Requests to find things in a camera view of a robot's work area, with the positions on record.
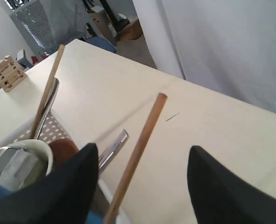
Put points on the cream ceramic bowl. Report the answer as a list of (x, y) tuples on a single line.
[(31, 160)]

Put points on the white perforated plastic basket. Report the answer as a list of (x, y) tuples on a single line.
[(53, 130)]

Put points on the steel knife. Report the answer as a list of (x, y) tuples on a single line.
[(106, 157)]

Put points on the steel fork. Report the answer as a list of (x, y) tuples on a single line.
[(47, 108)]

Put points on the brown wooden plate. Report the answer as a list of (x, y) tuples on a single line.
[(63, 150)]

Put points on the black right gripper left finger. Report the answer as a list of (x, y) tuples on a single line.
[(62, 197)]

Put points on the blue chair seat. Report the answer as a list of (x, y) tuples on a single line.
[(101, 43)]

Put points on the wooden chopstick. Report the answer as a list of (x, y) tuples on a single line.
[(46, 91), (135, 157)]

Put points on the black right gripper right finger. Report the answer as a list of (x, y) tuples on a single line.
[(218, 196)]

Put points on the wooden block stack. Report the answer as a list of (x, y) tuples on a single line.
[(11, 73)]

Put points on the grey perforated metal cabinet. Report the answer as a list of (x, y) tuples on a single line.
[(46, 24)]

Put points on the cardboard box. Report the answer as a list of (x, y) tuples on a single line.
[(132, 31)]

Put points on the shiny steel cup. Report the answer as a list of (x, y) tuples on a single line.
[(5, 163)]

